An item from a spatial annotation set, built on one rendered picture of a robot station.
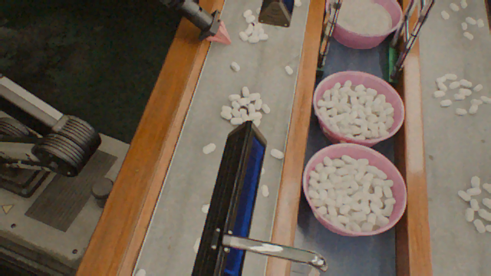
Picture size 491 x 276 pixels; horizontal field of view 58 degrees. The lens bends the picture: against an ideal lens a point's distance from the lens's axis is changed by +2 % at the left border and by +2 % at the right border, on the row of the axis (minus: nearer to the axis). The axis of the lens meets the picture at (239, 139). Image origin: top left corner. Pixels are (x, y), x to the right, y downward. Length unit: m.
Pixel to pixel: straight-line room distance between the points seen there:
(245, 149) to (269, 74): 0.65
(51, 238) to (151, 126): 0.47
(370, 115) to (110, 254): 0.83
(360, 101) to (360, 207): 0.36
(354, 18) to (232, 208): 1.10
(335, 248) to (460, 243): 0.30
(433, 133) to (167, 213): 0.80
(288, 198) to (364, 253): 0.24
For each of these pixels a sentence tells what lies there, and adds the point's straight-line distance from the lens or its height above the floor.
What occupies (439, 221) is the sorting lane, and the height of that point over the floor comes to 0.74.
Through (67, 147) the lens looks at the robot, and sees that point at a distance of 1.24.
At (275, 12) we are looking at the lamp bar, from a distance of 1.09.
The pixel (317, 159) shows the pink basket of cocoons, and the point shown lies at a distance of 1.22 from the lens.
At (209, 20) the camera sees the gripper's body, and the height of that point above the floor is 0.85.
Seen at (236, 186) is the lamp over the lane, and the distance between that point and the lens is 0.74.
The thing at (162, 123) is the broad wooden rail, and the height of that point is 0.76.
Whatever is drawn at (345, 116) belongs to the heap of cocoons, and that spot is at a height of 0.74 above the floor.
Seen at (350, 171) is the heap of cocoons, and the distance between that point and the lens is 1.25.
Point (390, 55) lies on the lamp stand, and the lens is 1.61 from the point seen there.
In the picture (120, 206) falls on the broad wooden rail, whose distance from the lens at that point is 1.13.
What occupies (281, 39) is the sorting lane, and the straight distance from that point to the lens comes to 1.53.
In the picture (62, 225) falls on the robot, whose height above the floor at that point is 0.48.
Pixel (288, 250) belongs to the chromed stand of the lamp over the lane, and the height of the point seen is 1.12.
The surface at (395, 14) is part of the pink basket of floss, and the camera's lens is 1.73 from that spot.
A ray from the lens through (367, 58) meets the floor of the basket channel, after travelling 1.63.
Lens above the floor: 1.76
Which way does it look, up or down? 55 degrees down
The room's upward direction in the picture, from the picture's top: 5 degrees clockwise
